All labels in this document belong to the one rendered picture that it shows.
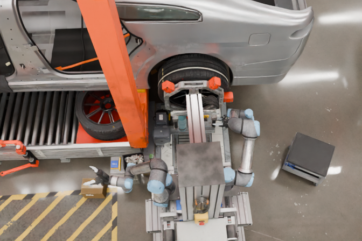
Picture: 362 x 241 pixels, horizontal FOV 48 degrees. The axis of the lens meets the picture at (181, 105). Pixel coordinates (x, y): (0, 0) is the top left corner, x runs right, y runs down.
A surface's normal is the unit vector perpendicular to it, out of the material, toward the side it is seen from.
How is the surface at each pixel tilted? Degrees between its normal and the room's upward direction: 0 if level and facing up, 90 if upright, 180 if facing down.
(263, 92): 0
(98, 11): 90
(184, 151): 0
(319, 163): 0
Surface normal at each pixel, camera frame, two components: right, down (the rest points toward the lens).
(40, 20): 0.00, 0.37
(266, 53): 0.03, 0.88
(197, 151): -0.04, -0.47
